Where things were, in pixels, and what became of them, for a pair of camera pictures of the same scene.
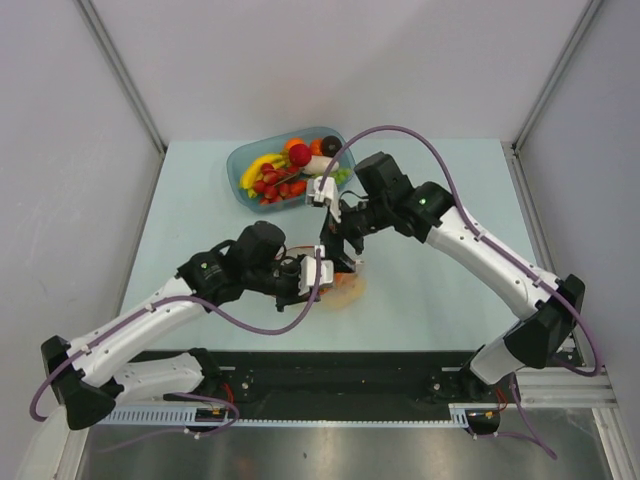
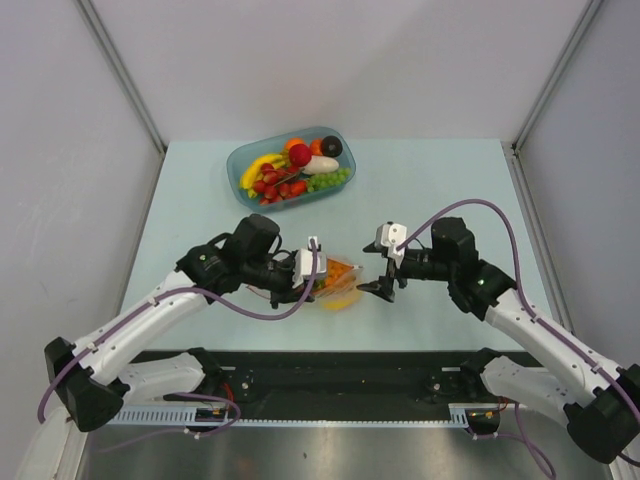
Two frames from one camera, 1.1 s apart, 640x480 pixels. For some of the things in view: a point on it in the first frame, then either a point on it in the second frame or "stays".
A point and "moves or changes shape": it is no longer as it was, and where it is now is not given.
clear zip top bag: (346, 290) moves or changes shape
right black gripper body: (356, 223) → (400, 273)
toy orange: (293, 141) stays
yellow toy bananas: (253, 171) stays
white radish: (319, 165) stays
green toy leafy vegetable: (348, 287) moves or changes shape
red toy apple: (300, 155) stays
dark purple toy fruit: (331, 145) stays
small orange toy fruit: (316, 147) stays
